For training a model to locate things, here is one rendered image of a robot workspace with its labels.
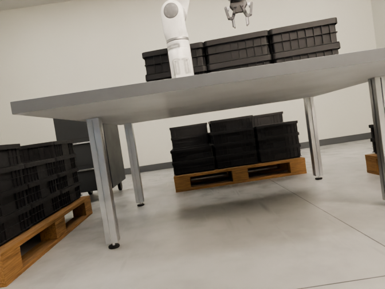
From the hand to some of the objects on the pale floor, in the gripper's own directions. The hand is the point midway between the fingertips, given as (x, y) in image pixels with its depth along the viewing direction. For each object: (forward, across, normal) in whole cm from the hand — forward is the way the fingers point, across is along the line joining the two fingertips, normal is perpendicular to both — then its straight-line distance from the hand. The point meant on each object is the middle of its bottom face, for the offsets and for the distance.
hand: (240, 23), depth 154 cm
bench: (+101, -10, +23) cm, 104 cm away
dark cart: (+102, -157, +144) cm, 237 cm away
